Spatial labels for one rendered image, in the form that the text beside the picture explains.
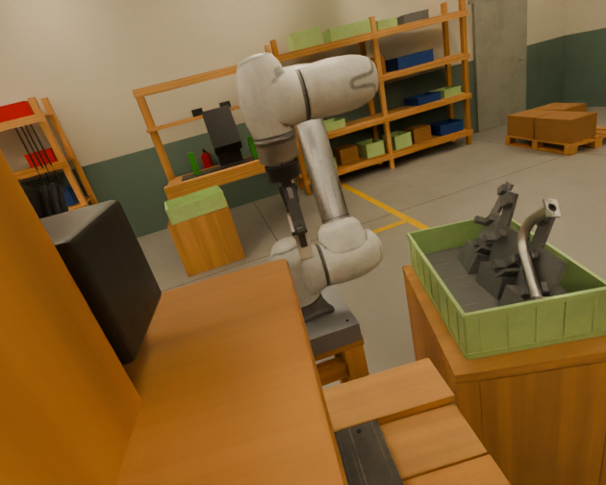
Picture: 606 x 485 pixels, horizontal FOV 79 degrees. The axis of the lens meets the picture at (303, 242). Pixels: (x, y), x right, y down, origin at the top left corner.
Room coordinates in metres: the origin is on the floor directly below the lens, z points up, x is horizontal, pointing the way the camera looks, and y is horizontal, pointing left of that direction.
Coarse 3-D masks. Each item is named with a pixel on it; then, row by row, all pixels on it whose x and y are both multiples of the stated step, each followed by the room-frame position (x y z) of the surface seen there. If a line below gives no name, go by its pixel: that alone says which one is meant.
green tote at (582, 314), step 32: (448, 224) 1.42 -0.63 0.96; (480, 224) 1.40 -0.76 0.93; (512, 224) 1.31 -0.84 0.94; (416, 256) 1.33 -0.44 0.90; (576, 288) 0.92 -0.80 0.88; (448, 320) 0.96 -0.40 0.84; (480, 320) 0.83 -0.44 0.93; (512, 320) 0.82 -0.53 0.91; (544, 320) 0.81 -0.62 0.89; (576, 320) 0.80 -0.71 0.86; (480, 352) 0.83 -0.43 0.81
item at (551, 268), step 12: (540, 228) 0.97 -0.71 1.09; (540, 240) 0.96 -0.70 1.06; (540, 252) 0.94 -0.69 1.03; (540, 264) 0.92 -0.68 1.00; (552, 264) 0.88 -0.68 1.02; (564, 264) 0.84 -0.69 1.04; (540, 276) 0.90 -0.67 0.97; (552, 276) 0.86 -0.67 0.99; (516, 288) 0.94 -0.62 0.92; (552, 288) 0.85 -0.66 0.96; (504, 300) 0.94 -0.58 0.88; (516, 300) 0.90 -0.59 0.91
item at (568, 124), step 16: (528, 112) 5.40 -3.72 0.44; (544, 112) 5.14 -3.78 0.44; (560, 112) 4.92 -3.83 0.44; (576, 112) 4.70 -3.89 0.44; (592, 112) 4.51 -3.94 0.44; (512, 128) 5.43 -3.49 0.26; (528, 128) 5.09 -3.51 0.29; (544, 128) 4.78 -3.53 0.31; (560, 128) 4.55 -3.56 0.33; (576, 128) 4.41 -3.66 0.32; (592, 128) 4.43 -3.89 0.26; (512, 144) 5.41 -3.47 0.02; (528, 144) 5.18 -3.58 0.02; (560, 144) 4.53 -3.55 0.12; (576, 144) 4.37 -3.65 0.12; (592, 144) 4.44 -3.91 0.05
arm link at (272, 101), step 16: (240, 64) 0.78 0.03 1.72; (256, 64) 0.77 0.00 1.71; (272, 64) 0.78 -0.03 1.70; (240, 80) 0.78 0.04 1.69; (256, 80) 0.76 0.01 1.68; (272, 80) 0.77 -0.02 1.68; (288, 80) 0.77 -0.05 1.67; (240, 96) 0.79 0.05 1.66; (256, 96) 0.76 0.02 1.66; (272, 96) 0.76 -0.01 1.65; (288, 96) 0.76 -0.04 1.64; (304, 96) 0.77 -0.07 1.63; (256, 112) 0.76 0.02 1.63; (272, 112) 0.76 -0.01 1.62; (288, 112) 0.77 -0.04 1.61; (304, 112) 0.78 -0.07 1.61; (256, 128) 0.77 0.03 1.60; (272, 128) 0.77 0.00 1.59; (288, 128) 0.78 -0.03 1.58
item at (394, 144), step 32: (352, 32) 5.82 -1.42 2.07; (384, 32) 5.81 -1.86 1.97; (384, 64) 5.90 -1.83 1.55; (416, 64) 5.99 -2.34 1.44; (448, 64) 6.51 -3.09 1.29; (384, 96) 5.83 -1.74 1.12; (416, 96) 6.40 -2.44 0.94; (448, 96) 6.08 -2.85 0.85; (352, 128) 5.68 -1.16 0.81; (384, 128) 5.86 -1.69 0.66; (416, 128) 6.06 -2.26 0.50; (448, 128) 6.07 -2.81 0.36; (352, 160) 5.79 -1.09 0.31; (384, 160) 5.76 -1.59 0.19
